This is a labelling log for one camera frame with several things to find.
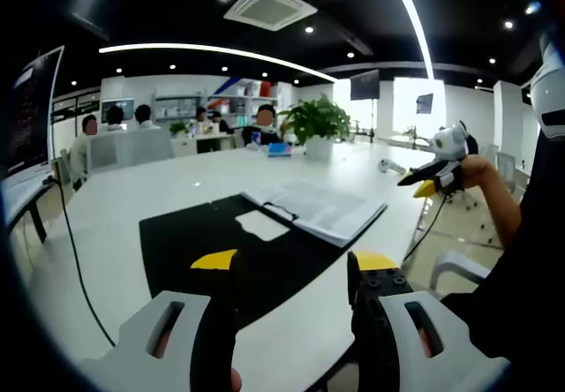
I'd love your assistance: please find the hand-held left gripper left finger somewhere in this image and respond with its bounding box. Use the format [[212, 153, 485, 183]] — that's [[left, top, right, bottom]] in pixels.
[[79, 248, 244, 392]]

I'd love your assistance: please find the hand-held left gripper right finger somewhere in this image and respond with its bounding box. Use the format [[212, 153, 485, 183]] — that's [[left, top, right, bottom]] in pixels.
[[346, 250, 511, 392]]

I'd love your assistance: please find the person's right hand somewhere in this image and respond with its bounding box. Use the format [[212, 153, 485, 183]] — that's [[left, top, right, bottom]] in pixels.
[[459, 154, 499, 190]]

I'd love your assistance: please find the white handheld controller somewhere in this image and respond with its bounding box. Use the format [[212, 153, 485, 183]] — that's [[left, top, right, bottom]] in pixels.
[[377, 157, 407, 176]]

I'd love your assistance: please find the white office chair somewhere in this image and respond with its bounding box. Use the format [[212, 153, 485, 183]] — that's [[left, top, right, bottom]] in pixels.
[[430, 250, 493, 296]]

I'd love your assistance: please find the large black screen on stand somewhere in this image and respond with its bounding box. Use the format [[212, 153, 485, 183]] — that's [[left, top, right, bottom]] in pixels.
[[350, 68, 381, 101]]

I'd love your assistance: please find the white worn device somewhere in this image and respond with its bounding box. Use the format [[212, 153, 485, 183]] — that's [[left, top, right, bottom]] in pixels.
[[529, 29, 565, 139]]

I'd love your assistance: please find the green potted plant white pot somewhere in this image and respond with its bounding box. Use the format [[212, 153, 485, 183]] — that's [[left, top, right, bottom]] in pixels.
[[276, 94, 354, 162]]

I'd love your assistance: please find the straight ceiling light strip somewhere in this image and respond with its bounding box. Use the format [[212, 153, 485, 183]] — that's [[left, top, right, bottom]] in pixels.
[[383, 0, 436, 79]]

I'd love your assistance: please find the person's dark clothing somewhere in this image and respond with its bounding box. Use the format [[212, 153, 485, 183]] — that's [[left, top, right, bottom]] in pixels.
[[441, 113, 565, 392]]

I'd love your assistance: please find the grey desk partition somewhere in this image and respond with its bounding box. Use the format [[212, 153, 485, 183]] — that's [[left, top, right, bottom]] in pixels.
[[86, 126, 176, 175]]

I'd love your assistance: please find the ceiling air conditioner vent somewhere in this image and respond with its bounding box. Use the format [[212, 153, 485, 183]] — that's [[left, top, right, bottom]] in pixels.
[[222, 0, 319, 32]]

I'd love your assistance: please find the white side desk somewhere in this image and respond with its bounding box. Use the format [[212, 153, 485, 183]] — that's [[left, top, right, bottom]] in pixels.
[[0, 166, 58, 244]]

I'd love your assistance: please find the curved ceiling light strip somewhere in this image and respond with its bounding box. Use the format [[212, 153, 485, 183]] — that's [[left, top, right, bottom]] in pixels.
[[99, 42, 339, 83]]

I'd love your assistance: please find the large computer monitor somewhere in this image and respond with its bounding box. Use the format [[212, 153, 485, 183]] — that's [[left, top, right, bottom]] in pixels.
[[2, 45, 66, 177]]

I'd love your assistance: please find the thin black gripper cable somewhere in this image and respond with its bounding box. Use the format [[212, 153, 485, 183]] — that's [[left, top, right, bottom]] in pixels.
[[402, 191, 449, 263]]

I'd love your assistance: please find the long black cable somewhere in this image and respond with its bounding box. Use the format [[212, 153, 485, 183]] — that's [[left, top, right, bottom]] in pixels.
[[41, 175, 118, 349]]

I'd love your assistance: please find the white wall shelf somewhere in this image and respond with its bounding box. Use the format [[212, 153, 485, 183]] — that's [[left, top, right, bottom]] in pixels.
[[152, 86, 283, 124]]

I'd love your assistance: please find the wall display screen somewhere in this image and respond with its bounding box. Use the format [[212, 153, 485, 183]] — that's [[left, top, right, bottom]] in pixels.
[[100, 97, 136, 124]]

